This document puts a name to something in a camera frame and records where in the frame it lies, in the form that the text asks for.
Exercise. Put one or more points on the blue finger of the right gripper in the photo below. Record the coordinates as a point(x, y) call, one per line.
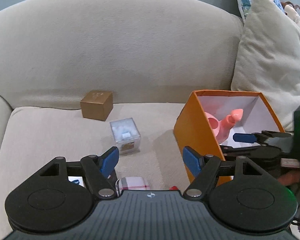
point(245, 138)

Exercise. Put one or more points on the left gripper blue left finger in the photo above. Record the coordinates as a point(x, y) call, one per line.
point(99, 172)

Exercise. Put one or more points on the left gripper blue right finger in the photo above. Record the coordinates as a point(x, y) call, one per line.
point(205, 171)

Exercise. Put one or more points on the clear plastic cube box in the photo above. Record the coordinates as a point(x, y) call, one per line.
point(126, 135)

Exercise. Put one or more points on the plaid glasses case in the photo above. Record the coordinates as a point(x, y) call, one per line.
point(131, 183)

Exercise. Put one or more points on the pink cylindrical cup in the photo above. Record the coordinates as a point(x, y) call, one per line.
point(214, 123)

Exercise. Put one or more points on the brown cube box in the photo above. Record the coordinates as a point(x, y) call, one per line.
point(97, 105)

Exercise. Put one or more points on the blue red snack packet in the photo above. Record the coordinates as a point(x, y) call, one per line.
point(173, 188)

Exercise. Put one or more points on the white Vaseline tube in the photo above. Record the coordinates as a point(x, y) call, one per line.
point(77, 180)

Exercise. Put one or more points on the orange cardboard box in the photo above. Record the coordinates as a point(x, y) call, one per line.
point(192, 127)

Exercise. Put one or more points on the beige cushion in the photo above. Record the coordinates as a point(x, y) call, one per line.
point(268, 59)

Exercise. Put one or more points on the beige sofa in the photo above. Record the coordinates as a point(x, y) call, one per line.
point(151, 54)

